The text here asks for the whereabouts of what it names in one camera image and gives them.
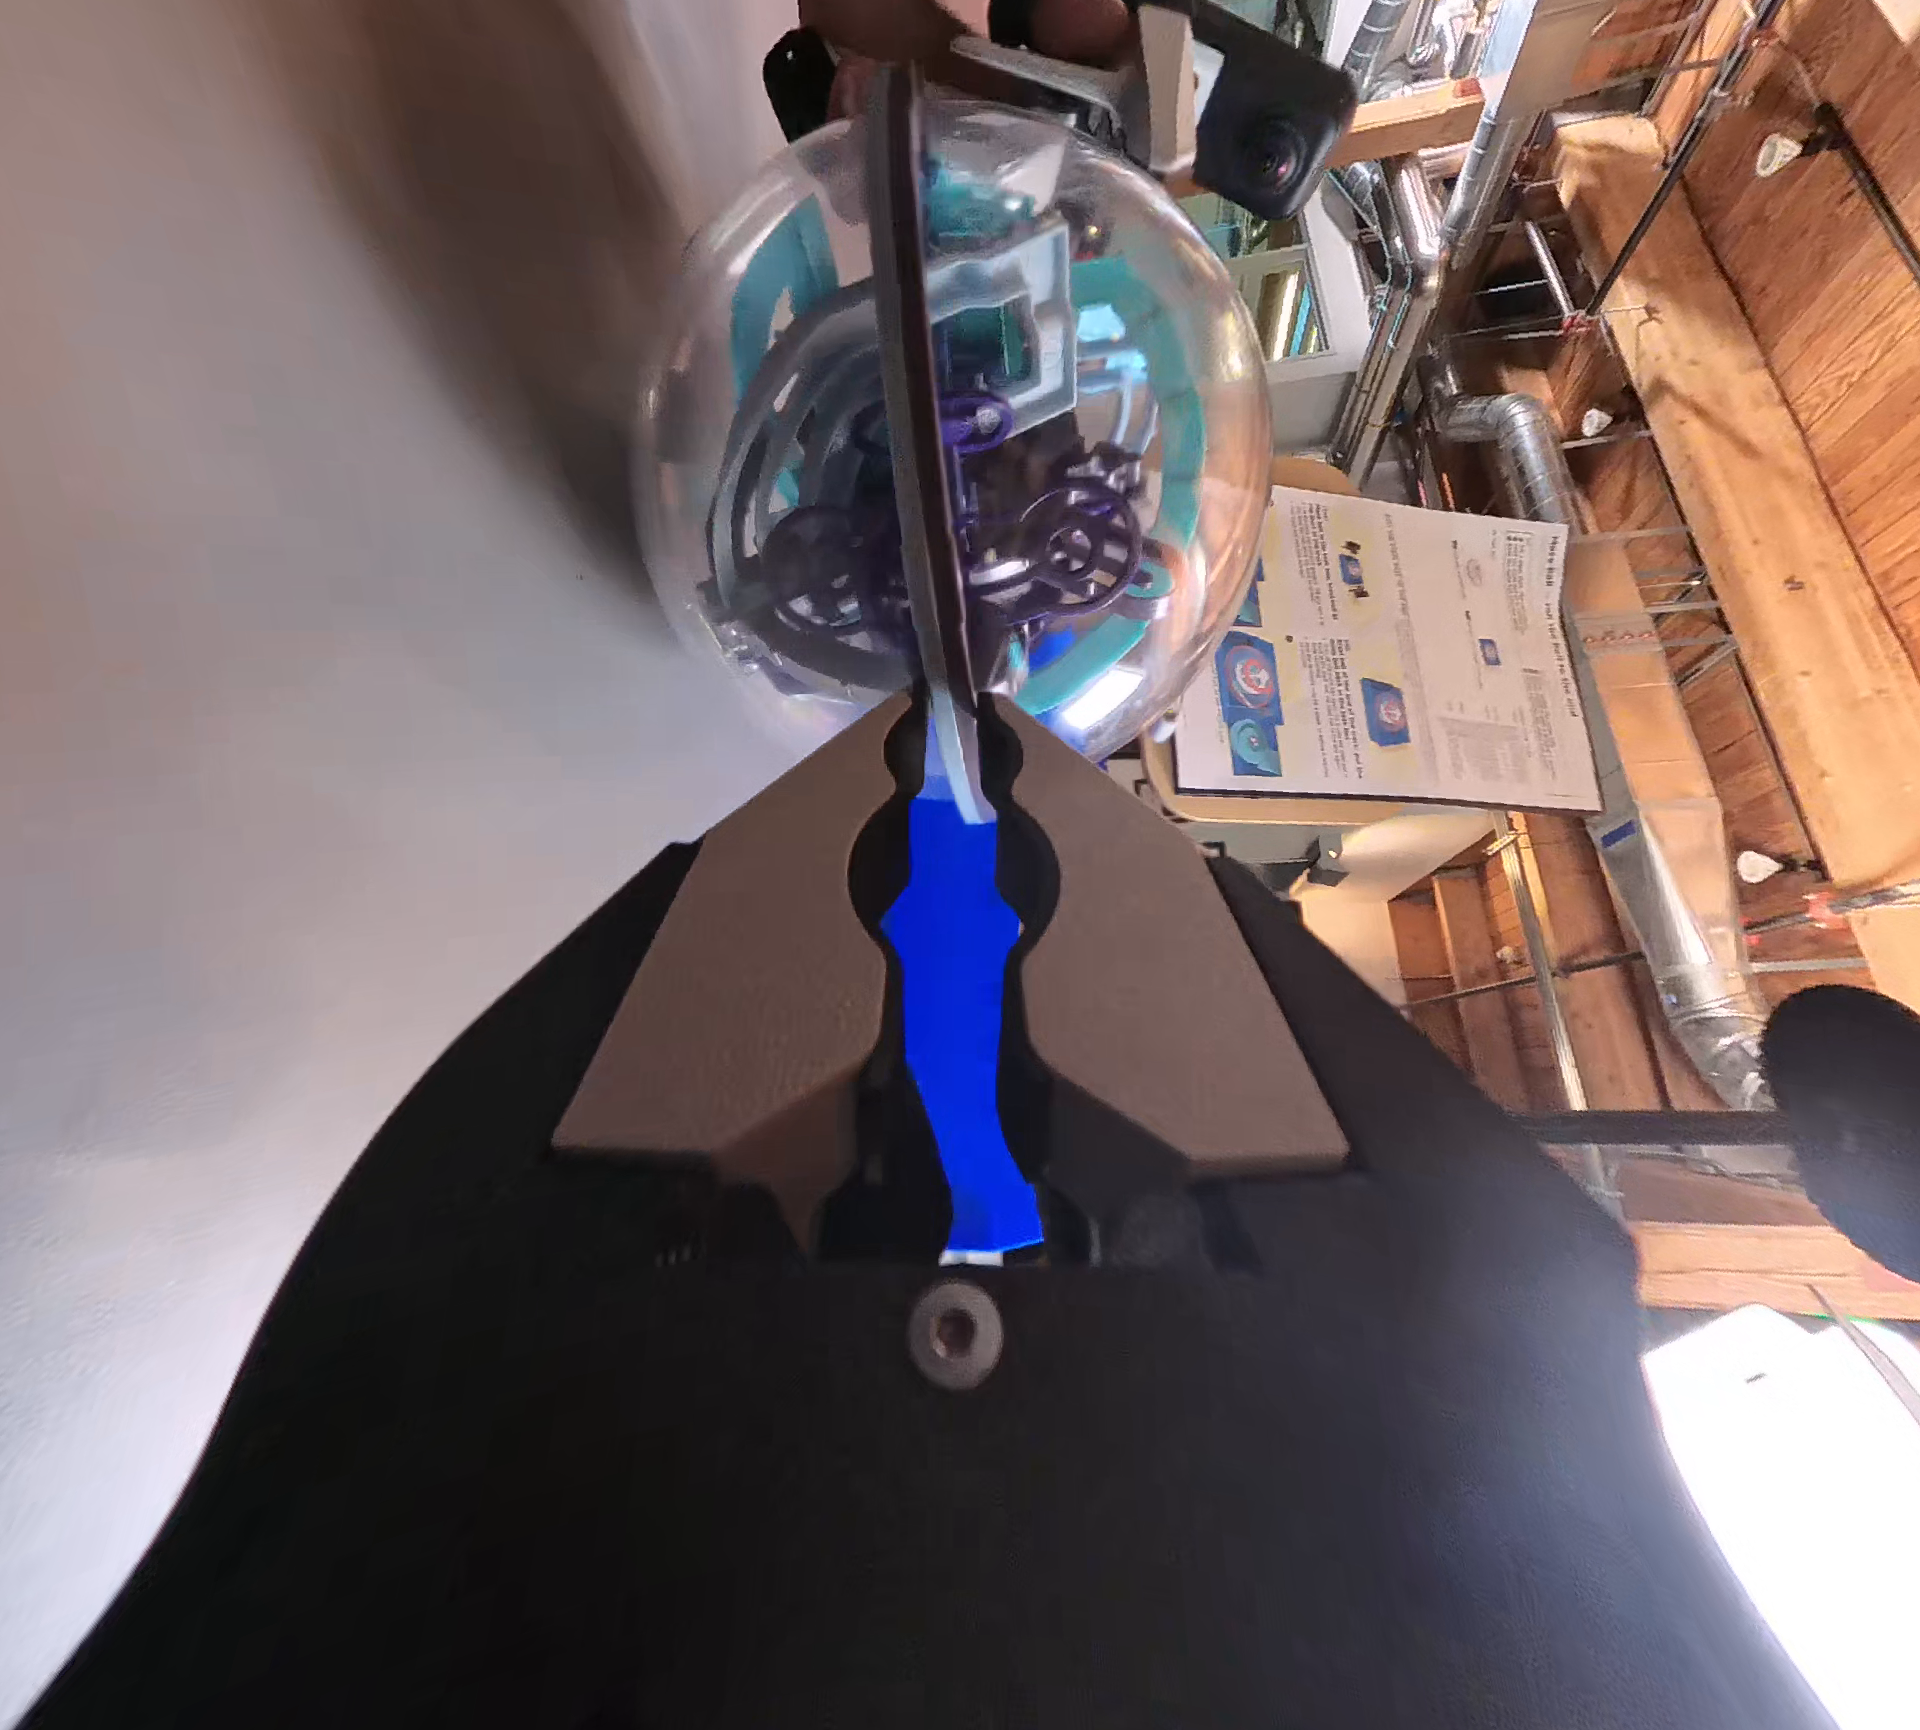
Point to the silver ventilation duct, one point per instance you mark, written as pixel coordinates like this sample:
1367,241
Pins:
1426,143
1636,831

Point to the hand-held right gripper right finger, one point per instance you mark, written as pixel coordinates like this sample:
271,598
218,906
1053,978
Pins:
1185,1012

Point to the clear plastic maze ball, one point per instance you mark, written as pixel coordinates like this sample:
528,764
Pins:
991,411

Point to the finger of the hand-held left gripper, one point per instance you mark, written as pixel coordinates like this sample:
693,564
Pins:
1051,98

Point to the blue plastic bin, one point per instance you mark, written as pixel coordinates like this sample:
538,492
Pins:
961,1012

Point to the light wooden board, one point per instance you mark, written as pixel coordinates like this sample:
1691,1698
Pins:
1410,653

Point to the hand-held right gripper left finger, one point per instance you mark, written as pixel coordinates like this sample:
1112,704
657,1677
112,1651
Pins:
736,1012

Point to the black floor lamp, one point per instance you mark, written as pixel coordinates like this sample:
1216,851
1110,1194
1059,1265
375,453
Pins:
1856,1131

